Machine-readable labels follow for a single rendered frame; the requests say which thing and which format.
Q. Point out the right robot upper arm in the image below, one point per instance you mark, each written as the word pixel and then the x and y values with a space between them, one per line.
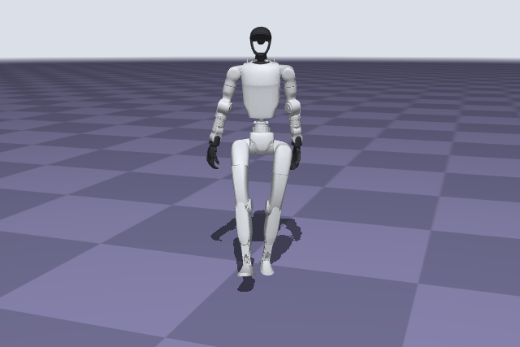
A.
pixel 233 74

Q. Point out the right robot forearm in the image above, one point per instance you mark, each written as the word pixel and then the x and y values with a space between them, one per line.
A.
pixel 218 126

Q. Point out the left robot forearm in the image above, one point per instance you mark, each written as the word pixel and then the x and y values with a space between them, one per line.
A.
pixel 295 125

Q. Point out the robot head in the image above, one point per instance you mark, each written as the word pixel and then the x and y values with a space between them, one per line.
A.
pixel 260 35

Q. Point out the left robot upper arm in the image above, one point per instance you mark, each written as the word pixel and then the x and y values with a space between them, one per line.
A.
pixel 292 105

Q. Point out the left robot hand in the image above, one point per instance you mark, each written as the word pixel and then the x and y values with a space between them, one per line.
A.
pixel 296 153

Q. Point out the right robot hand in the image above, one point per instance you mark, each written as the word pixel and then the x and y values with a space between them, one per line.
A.
pixel 211 152

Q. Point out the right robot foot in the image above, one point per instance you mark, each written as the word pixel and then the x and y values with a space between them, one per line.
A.
pixel 246 270

